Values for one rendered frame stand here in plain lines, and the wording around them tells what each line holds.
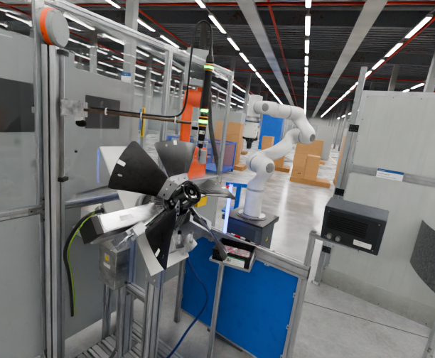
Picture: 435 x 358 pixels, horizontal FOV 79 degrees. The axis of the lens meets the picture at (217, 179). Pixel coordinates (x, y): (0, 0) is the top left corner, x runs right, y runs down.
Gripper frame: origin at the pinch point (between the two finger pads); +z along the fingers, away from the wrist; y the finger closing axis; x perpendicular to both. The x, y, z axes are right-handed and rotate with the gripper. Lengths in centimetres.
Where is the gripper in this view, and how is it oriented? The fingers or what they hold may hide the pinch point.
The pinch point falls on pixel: (249, 145)
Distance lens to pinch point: 175.5
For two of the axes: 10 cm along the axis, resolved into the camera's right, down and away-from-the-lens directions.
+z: -1.2, 9.7, 2.1
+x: -5.7, 1.0, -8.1
